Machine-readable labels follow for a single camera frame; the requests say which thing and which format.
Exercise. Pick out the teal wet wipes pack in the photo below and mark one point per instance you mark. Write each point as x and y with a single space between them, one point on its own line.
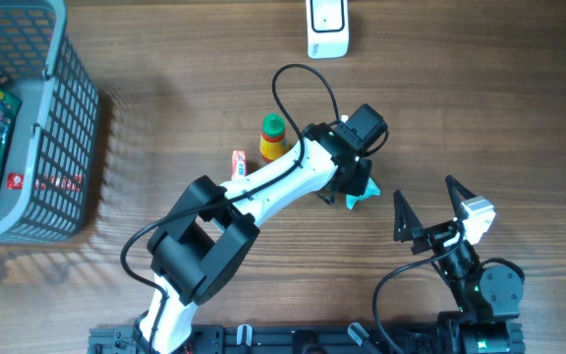
371 190

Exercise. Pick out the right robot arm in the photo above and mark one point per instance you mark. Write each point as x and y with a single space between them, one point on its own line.
487 293

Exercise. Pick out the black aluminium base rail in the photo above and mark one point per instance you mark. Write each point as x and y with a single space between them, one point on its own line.
337 339

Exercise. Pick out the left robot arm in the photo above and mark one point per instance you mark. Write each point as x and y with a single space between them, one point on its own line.
200 244

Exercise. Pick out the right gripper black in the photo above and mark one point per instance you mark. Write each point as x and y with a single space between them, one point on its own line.
411 228

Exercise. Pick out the grey plastic mesh basket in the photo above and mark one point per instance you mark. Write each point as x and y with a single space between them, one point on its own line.
52 144

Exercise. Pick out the white barcode scanner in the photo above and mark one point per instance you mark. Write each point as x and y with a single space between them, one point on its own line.
327 28

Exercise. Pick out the small red white candy pack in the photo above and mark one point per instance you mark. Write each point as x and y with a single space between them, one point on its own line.
239 164

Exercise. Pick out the red coffee stick sachet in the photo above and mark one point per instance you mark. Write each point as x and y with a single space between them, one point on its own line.
15 181

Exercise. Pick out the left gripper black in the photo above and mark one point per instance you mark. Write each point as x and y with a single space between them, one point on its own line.
360 187

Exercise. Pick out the sauce bottle green cap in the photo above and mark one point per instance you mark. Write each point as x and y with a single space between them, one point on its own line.
273 143

